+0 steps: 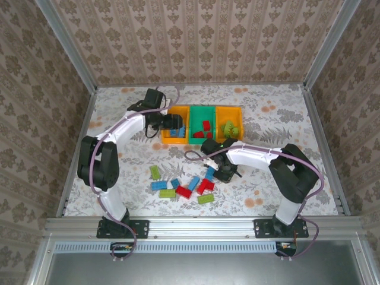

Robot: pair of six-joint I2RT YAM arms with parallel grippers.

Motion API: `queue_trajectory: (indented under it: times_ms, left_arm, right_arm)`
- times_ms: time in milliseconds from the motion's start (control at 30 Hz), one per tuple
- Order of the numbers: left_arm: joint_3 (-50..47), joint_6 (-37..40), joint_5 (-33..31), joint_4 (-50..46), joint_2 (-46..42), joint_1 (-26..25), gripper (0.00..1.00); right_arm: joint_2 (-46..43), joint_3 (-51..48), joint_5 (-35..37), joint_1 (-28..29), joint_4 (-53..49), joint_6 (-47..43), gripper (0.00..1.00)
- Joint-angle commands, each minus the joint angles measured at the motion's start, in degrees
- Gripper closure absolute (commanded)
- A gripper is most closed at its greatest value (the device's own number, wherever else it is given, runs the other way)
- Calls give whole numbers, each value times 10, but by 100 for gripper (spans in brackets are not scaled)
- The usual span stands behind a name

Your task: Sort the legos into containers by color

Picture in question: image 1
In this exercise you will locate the small blue lego brick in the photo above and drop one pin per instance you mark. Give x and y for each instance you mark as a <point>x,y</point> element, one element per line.
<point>175,183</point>

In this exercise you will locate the small red lego brick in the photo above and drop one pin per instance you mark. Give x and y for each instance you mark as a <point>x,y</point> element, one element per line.
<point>211,186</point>

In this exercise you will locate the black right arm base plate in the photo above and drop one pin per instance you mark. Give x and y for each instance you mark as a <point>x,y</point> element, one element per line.
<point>262,228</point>

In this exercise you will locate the black controller board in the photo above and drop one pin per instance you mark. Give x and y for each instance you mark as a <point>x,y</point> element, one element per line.
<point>286,247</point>
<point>121,248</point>

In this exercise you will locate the orange plastic bin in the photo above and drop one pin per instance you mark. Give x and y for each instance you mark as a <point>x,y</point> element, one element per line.
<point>173,141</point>
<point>228,112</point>

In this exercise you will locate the floral table cover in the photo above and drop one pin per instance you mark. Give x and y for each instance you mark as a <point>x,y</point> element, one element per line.
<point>267,98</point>

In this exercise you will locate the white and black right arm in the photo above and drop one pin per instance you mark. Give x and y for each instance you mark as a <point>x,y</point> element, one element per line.
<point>252,157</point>

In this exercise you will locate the aluminium side rail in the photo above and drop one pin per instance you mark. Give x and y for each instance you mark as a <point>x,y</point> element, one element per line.
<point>82,124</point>
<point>315,118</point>

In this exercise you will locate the green plastic bin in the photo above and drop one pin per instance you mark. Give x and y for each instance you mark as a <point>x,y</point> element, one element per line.
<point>197,114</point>

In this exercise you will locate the aluminium frame post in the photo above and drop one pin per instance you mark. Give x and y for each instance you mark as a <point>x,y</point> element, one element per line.
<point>67,44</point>
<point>330,44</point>

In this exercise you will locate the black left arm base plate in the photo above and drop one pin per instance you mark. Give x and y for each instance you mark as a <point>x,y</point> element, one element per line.
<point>142,228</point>

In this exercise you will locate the aluminium mounting rail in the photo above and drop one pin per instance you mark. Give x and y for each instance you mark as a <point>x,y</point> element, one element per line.
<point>202,227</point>

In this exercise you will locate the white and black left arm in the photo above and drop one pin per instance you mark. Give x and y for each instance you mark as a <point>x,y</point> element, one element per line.
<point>130,127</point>

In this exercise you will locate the grey metal panel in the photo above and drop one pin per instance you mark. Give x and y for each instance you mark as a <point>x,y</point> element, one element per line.
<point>202,270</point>

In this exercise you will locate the small green lego brick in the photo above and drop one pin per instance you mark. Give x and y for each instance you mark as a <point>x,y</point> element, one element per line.
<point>227,135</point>

